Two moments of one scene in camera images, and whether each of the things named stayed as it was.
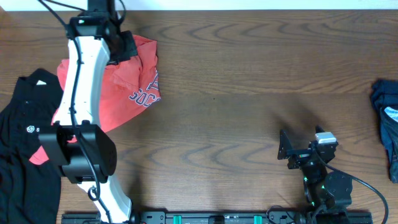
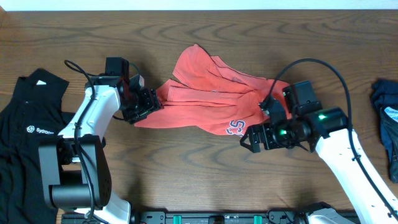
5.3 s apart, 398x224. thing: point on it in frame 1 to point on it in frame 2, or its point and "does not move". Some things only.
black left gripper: x=132 y=49 to x=152 y=104
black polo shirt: x=29 y=193 does not move
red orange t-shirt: x=128 y=85 to x=208 y=94
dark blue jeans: x=385 y=97 does not move
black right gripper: x=286 y=150 to x=270 y=142
